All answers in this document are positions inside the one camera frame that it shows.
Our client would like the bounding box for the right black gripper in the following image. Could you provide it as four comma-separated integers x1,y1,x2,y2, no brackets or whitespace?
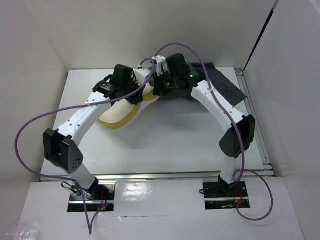
152,68,178,97

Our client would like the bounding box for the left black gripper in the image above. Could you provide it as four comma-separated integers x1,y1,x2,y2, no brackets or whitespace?
122,77,146,105

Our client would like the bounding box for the cream yellow pillow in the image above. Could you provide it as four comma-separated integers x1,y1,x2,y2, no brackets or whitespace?
97,83,160,130

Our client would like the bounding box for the dark grey plaid pillowcase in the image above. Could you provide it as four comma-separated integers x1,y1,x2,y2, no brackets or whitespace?
159,62,247,107

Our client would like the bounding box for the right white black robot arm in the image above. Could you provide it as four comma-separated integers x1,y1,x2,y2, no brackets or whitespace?
152,53,256,196

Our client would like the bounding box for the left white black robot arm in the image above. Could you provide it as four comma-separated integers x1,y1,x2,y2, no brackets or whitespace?
43,64,152,200

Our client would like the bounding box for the clear plastic object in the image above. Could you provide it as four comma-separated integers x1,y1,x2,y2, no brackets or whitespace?
5,223,40,240

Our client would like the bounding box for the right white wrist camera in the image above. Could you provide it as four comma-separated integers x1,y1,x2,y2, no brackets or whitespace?
152,55,169,76

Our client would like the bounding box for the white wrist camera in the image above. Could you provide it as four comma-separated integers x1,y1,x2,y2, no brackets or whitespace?
152,55,169,76
134,68,151,86

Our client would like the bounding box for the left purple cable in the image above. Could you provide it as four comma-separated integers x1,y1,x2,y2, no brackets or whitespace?
14,57,156,236

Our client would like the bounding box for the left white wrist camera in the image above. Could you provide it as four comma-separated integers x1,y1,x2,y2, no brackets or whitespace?
134,68,151,86

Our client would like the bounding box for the aluminium rail front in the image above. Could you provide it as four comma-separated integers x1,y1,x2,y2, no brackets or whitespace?
40,169,275,182

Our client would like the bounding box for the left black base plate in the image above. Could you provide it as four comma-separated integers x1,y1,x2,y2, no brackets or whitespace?
67,182,116,203

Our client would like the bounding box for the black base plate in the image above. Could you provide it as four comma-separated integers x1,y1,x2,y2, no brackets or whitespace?
199,181,248,199
67,182,116,203

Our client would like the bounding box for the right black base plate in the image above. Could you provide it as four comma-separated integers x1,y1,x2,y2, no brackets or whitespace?
199,181,248,199

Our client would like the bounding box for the dark vertical frame pole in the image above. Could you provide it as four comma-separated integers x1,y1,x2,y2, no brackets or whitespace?
242,0,279,71

